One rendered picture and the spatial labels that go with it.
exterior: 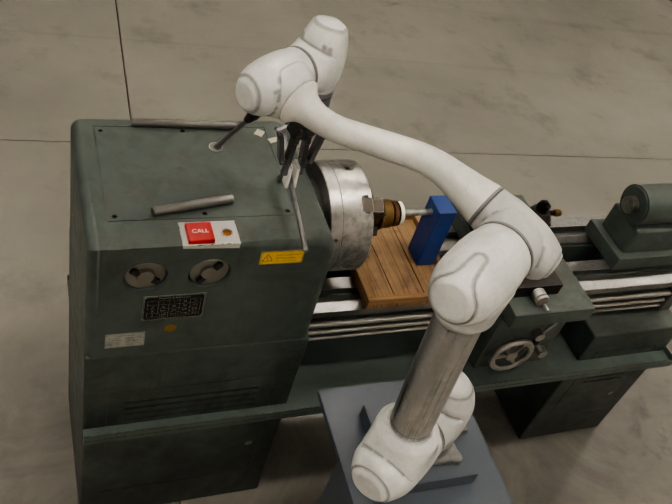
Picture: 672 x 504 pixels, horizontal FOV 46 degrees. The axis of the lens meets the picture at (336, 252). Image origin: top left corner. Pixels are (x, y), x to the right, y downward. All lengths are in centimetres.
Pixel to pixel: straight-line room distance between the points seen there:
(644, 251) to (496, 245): 153
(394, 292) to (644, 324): 106
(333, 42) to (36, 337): 194
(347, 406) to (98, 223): 87
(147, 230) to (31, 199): 195
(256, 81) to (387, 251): 107
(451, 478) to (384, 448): 38
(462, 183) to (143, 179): 79
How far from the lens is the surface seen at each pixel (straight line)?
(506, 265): 144
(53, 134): 409
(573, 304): 256
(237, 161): 205
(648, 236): 287
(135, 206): 188
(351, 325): 243
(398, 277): 241
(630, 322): 303
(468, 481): 221
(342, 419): 221
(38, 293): 336
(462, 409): 196
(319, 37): 166
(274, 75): 156
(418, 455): 182
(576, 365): 296
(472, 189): 158
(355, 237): 211
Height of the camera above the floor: 254
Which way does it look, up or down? 43 degrees down
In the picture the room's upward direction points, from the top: 19 degrees clockwise
